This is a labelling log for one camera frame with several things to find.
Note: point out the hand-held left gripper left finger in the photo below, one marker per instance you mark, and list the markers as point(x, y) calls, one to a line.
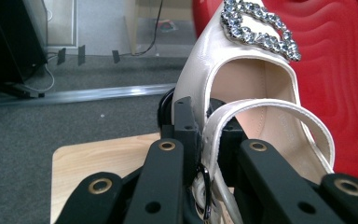
point(185, 130)

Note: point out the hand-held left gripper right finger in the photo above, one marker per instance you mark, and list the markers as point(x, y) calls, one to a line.
point(230, 137)

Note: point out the white rhinestone high-heel shoe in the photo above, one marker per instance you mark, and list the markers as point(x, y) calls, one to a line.
point(205, 62)

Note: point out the red and black shoe rack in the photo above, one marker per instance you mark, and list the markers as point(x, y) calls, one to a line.
point(338, 77)

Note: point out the metal floor rail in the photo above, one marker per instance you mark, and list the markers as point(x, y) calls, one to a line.
point(74, 95)

